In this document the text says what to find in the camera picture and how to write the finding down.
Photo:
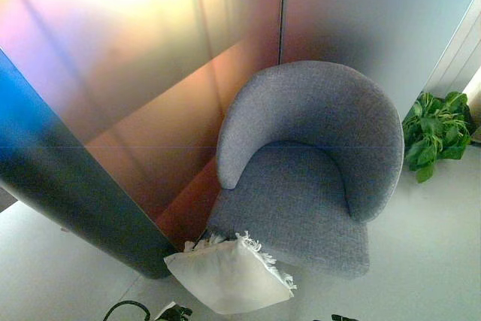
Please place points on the grey fabric tub armchair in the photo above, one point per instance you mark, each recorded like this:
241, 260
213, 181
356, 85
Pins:
300, 193

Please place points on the white fringed pillow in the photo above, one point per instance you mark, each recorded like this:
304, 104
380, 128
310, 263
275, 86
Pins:
225, 276

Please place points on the green leafy potted plant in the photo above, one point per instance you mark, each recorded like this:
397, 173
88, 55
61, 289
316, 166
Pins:
436, 133

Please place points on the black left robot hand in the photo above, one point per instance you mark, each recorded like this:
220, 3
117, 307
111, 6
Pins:
176, 314

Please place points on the dark rounded partition panel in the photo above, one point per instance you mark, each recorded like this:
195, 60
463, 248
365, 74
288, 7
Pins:
75, 193

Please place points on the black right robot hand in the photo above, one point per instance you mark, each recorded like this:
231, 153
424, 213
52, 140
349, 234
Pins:
342, 317

